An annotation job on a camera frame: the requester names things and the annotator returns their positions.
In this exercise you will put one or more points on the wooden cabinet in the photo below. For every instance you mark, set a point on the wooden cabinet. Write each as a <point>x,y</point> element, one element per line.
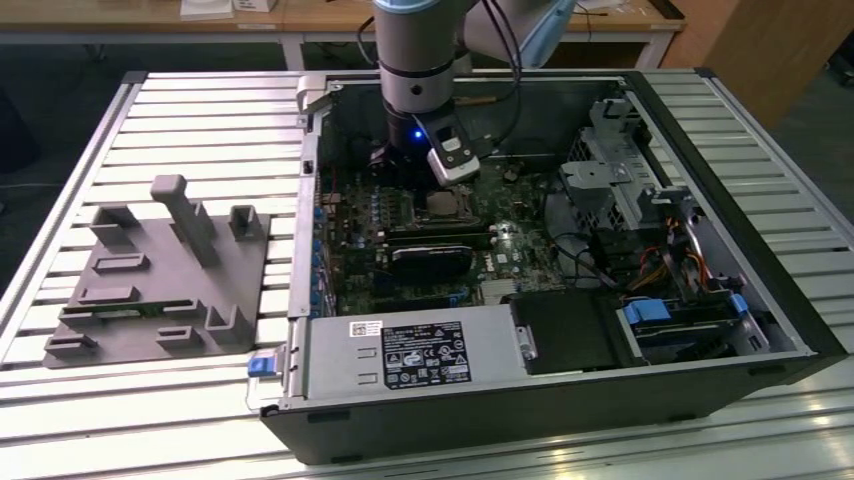
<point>755,60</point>

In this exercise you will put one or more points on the grey metal drive cage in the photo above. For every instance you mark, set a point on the grey metal drive cage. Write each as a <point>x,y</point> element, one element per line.
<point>588,180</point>

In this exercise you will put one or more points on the wooden desk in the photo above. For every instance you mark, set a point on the wooden desk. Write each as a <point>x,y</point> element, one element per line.
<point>301,17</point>

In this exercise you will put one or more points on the blue plastic latch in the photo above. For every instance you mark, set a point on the blue plastic latch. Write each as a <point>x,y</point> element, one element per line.
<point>737,306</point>

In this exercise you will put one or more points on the grey power supply unit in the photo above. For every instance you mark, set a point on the grey power supply unit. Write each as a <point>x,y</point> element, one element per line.
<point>334,350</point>

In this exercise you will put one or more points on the green motherboard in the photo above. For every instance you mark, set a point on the green motherboard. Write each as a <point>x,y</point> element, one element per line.
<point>528,250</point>

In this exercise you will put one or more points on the silver chipset heatsink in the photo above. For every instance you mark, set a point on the silver chipset heatsink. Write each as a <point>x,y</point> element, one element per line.
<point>501,289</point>

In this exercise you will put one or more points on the blue expansion slot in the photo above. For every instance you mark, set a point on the blue expansion slot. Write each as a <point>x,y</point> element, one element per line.
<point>460,298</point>

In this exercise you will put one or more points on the black PC case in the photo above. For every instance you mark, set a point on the black PC case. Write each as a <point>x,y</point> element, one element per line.
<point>468,425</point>

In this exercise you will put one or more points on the hard disk in blue carrier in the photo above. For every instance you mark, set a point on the hard disk in blue carrier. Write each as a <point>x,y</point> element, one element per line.
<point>646,312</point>

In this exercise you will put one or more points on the green RAM stick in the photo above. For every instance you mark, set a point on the green RAM stick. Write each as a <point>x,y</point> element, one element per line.
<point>127,311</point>

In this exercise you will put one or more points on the CPU socket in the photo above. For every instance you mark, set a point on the CPU socket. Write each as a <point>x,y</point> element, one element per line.
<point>421,212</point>

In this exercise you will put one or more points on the white cardboard box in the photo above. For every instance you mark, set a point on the white cardboard box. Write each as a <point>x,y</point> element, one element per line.
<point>255,4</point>
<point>207,9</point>

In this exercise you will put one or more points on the black graphics card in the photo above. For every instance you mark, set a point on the black graphics card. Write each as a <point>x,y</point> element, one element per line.
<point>430,260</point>

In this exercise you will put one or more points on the grey parts rack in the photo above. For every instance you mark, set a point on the grey parts rack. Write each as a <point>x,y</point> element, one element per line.
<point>167,280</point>

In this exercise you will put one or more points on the black drive bay box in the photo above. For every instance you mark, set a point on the black drive bay box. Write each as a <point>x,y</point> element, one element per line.
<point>568,325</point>

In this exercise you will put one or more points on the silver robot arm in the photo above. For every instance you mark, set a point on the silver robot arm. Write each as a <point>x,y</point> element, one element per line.
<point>414,50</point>

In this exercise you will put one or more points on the blue VGA plug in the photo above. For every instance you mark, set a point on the blue VGA plug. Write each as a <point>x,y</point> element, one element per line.
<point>263,366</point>

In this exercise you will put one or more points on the silver CPU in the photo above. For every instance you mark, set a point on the silver CPU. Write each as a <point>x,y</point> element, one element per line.
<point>442,202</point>

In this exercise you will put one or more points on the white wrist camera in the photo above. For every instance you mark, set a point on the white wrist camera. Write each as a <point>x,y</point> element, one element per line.
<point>454,160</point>

